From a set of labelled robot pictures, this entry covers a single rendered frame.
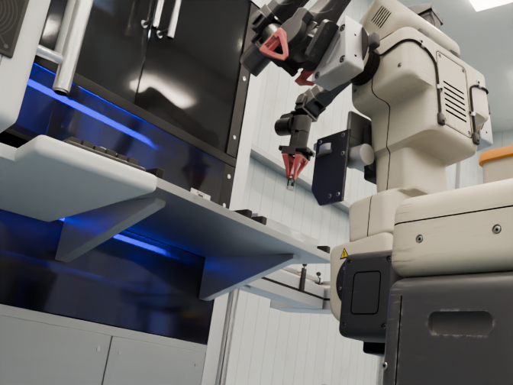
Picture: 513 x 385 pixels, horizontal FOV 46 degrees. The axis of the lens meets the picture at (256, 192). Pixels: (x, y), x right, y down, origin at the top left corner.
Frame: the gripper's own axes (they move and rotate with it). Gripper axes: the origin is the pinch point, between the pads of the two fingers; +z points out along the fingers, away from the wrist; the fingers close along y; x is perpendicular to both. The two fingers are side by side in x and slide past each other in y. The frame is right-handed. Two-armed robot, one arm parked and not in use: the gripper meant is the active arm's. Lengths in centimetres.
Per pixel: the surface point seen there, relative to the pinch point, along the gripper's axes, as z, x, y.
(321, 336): 58, -536, 177
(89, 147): 23, 98, -12
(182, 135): -4.7, 21.1, 28.6
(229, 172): 0.2, 0.1, 22.5
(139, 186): 27, 93, -19
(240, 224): 23.3, 42.6, -9.7
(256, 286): 34, -33, 21
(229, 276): 34.1, 9.8, 8.9
